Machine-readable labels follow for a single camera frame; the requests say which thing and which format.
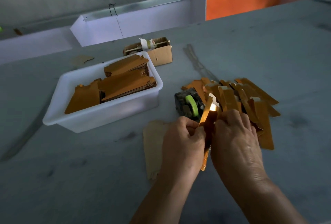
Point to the person's right forearm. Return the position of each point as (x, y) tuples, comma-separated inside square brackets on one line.
[(269, 203)]

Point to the long white tray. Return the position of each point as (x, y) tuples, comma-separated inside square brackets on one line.
[(160, 17), (31, 45)]

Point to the pile of gold boxes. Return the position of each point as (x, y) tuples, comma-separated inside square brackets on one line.
[(248, 102)]

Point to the person's right hand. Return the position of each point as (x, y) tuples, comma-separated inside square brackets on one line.
[(238, 149)]

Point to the person's left forearm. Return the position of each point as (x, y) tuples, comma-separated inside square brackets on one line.
[(165, 203)]

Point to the green tape roll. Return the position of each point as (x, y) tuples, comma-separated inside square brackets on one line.
[(192, 105)]

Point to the small brown object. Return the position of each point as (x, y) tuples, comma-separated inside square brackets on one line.
[(18, 31)]

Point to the pile of beige blanks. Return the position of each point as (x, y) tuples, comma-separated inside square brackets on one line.
[(154, 144)]

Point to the white plastic bin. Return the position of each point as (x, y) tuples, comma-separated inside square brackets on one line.
[(101, 115)]

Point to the person's left hand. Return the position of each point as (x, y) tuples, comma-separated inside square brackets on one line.
[(182, 146)]

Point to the black tape dispenser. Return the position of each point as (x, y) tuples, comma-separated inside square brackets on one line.
[(181, 102)]

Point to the small cardboard box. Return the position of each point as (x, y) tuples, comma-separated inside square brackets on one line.
[(164, 55)]

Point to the gold cartons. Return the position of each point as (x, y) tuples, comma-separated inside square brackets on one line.
[(128, 83)]

